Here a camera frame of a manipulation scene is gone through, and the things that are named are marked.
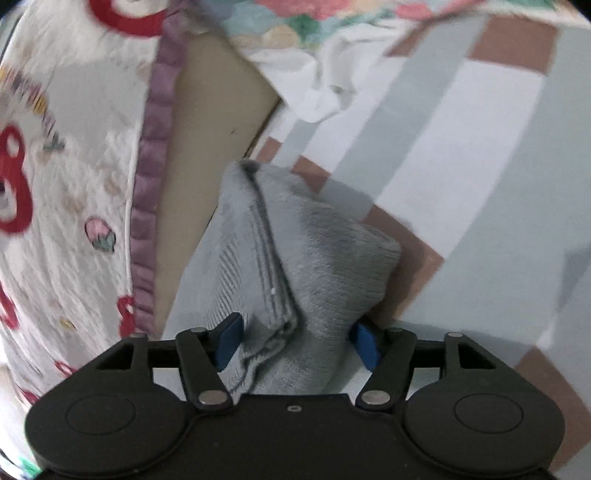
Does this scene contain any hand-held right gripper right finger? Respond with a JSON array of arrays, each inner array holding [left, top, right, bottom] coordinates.
[[348, 320, 498, 411]]

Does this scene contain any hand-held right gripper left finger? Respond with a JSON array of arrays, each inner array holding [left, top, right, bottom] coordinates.
[[95, 311, 245, 411]]

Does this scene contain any grey knit sweater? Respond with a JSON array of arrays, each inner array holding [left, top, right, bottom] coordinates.
[[159, 159, 402, 397]]

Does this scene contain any white bear-print quilt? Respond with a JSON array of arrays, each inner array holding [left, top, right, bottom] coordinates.
[[0, 0, 195, 480]]

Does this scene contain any floral patchwork quilt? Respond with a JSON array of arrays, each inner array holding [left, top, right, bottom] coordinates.
[[189, 0, 591, 124]]

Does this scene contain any beige bed frame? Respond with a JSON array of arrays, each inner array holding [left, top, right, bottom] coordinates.
[[154, 34, 282, 333]]

